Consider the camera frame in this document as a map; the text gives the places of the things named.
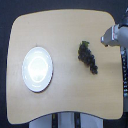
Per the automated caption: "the white round plate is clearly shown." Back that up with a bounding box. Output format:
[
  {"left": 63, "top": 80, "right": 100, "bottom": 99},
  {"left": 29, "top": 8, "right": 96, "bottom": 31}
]
[{"left": 22, "top": 47, "right": 53, "bottom": 92}]

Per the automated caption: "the dark grape bunch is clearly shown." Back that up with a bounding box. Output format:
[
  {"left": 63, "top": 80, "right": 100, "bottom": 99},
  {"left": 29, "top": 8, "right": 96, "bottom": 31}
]
[{"left": 78, "top": 41, "right": 98, "bottom": 74}]

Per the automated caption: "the black cable chain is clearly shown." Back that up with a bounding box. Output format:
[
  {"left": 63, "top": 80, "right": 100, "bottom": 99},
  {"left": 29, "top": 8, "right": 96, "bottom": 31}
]
[{"left": 121, "top": 46, "right": 128, "bottom": 99}]

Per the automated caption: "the white table base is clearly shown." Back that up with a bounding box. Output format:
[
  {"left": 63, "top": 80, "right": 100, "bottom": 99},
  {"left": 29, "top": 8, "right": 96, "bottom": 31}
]
[{"left": 29, "top": 112, "right": 103, "bottom": 128}]

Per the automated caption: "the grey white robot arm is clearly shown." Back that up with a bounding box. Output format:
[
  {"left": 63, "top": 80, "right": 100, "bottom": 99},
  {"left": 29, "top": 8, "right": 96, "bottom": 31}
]
[{"left": 101, "top": 13, "right": 128, "bottom": 48}]

